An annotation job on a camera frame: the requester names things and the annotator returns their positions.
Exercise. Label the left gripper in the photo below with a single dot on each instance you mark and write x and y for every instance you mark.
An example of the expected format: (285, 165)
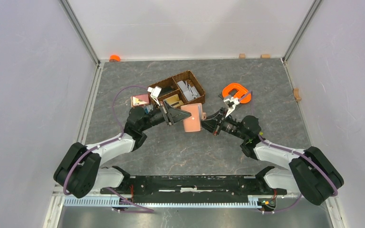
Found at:
(172, 115)

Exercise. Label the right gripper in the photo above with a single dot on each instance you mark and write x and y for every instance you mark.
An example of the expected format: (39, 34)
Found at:
(211, 123)

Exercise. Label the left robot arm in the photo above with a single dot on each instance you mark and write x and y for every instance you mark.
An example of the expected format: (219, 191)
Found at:
(80, 170)

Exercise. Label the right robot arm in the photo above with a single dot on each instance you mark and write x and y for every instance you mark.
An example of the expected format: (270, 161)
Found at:
(306, 171)

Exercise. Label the gold cards pile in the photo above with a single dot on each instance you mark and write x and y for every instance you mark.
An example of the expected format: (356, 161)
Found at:
(174, 101)

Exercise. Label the silver cards pile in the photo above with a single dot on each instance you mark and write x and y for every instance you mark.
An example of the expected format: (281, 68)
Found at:
(190, 92)

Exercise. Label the brown wicker basket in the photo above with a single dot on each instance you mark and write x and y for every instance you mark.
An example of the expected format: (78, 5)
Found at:
(169, 87)

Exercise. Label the orange cap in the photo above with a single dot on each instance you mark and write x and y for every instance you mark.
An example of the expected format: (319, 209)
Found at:
(114, 58)

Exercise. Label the curved wooden piece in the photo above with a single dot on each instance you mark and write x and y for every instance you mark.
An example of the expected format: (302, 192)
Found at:
(296, 95)

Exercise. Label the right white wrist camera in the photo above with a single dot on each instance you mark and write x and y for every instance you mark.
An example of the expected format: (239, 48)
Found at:
(231, 103)

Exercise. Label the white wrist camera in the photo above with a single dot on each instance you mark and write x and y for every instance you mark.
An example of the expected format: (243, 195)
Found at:
(154, 93)
(231, 103)

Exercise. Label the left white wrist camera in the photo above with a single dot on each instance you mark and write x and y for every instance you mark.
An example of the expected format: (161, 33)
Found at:
(154, 93)

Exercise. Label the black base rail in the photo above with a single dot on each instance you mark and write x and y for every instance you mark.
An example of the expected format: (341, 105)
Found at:
(195, 188)

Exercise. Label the white comb cable duct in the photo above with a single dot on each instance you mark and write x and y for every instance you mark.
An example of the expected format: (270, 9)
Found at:
(113, 201)

